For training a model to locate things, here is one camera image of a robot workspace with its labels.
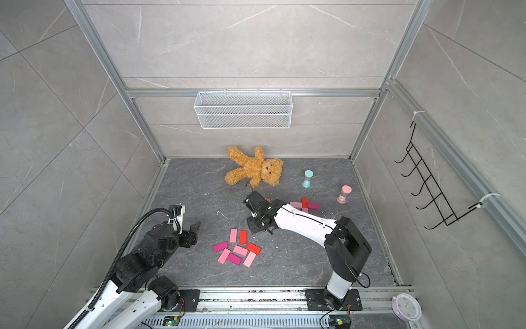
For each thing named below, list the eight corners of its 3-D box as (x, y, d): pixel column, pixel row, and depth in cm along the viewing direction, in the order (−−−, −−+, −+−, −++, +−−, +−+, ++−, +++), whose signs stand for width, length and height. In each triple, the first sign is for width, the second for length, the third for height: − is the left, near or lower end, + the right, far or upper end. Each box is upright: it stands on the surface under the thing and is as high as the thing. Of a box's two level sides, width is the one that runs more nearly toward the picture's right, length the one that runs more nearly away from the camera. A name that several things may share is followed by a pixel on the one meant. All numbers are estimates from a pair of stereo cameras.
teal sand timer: (302, 188, 109) (304, 176, 101) (301, 181, 112) (303, 169, 104) (311, 188, 109) (314, 176, 101) (310, 181, 112) (313, 169, 104)
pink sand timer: (337, 203, 103) (343, 192, 95) (335, 196, 106) (341, 184, 98) (346, 203, 103) (353, 192, 95) (344, 196, 106) (350, 184, 98)
